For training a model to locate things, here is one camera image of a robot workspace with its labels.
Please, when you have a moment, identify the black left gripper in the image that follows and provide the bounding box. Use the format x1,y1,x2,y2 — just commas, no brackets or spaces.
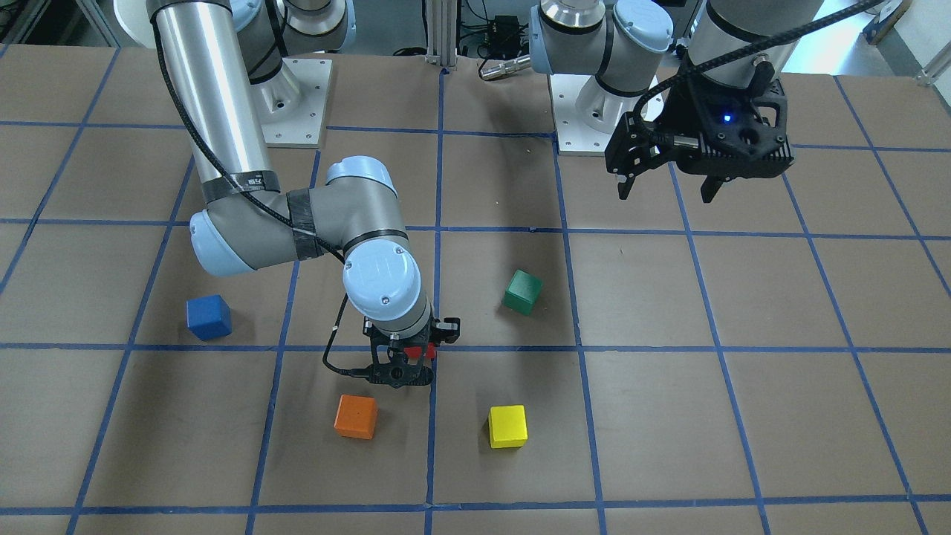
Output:
604,71,788,204

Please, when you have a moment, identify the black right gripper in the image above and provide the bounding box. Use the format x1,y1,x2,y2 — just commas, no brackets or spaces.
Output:
363,317,461,380

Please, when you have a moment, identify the red wooden block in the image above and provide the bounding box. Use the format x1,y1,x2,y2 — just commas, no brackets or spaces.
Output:
403,343,438,361

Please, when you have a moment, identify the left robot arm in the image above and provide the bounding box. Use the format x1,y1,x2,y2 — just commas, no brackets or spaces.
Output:
529,1,821,203

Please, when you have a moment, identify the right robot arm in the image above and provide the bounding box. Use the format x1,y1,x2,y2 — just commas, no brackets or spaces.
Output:
146,1,461,387

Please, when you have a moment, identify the orange wooden block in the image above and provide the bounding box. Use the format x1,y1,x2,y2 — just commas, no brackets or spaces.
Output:
334,394,378,440

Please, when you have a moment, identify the yellow wooden block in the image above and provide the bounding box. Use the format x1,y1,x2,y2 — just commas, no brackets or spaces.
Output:
488,404,528,448

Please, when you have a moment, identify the green wooden block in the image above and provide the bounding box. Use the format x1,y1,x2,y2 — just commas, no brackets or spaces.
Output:
502,270,544,316

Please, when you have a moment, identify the blue wooden block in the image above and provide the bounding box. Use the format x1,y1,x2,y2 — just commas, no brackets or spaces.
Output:
186,294,233,341

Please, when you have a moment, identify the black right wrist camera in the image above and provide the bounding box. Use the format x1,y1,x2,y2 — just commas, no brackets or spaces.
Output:
368,346,435,387

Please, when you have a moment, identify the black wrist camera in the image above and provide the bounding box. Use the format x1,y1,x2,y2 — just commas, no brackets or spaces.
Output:
368,346,435,387
672,78,796,181

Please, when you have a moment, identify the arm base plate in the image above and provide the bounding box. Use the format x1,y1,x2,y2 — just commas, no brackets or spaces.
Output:
549,74,639,156
251,59,333,149

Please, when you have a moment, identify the black braided cable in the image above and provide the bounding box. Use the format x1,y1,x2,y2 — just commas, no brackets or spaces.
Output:
628,0,885,149

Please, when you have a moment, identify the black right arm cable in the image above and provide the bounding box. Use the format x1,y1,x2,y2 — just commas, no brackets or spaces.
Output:
152,15,372,380

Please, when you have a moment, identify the aluminium frame post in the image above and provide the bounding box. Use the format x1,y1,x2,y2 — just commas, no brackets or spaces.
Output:
424,0,459,71

